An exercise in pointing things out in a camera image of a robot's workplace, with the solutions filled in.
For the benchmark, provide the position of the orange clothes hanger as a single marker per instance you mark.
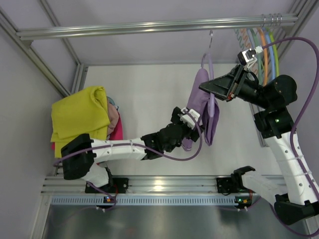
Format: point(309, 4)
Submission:
point(265, 60)

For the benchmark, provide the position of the yellow trousers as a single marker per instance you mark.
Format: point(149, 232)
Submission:
point(83, 112)

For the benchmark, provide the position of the pink cloth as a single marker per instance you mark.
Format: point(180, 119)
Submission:
point(113, 117)

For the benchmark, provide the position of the aluminium hanging rail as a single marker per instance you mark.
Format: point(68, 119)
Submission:
point(271, 20)

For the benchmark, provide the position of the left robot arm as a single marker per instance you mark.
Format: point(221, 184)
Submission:
point(82, 157)

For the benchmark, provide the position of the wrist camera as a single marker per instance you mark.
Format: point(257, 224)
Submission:
point(189, 117)
point(248, 58)

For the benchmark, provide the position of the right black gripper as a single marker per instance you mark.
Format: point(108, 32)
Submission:
point(236, 83)

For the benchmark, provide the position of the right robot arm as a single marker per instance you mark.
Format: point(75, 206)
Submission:
point(299, 199)

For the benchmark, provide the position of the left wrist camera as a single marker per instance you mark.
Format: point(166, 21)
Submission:
point(189, 117)

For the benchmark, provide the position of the purple clothes hanger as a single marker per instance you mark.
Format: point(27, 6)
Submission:
point(207, 56)

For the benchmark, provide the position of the magenta cloth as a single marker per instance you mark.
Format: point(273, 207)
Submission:
point(114, 131)

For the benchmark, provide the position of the slotted cable duct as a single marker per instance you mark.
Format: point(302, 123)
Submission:
point(126, 200)

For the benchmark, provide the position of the purple trousers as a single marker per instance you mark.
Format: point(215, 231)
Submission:
point(205, 104)

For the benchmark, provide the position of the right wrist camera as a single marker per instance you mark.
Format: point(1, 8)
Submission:
point(248, 58)

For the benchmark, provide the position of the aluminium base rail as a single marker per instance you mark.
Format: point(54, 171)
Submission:
point(139, 185)

